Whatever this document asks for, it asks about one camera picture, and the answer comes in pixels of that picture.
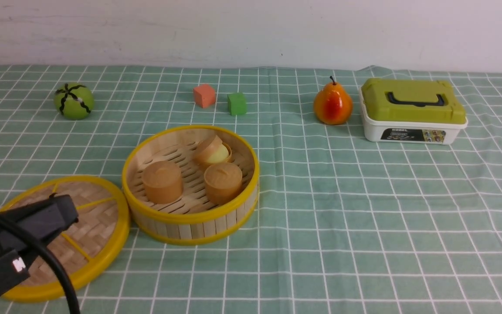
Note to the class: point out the tilted toy bun back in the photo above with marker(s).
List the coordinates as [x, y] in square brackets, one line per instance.
[210, 151]

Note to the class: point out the brown toy bun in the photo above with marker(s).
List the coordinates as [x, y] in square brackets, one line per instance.
[223, 182]
[162, 182]

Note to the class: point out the yellow bamboo steamer lid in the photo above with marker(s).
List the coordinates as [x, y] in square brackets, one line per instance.
[89, 246]

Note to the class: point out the green checkered tablecloth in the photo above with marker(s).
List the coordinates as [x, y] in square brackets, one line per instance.
[344, 225]

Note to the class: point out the brown toy bun right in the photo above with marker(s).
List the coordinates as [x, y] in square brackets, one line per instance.
[223, 182]

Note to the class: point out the orange foam cube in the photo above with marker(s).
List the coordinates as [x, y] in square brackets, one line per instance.
[204, 96]

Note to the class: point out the green toy watermelon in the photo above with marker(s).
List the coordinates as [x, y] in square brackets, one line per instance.
[74, 101]

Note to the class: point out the brown toy bun left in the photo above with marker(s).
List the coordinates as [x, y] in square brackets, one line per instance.
[162, 182]

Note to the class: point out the green foam cube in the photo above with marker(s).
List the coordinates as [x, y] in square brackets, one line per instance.
[237, 104]

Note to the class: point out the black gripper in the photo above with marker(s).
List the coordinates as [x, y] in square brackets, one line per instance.
[26, 232]

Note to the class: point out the yellow bamboo steamer basket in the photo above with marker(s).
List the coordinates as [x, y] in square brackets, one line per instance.
[192, 219]

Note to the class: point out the orange toy pear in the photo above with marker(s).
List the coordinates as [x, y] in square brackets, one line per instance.
[333, 105]

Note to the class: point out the white box green lid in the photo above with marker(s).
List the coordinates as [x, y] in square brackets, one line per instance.
[417, 111]

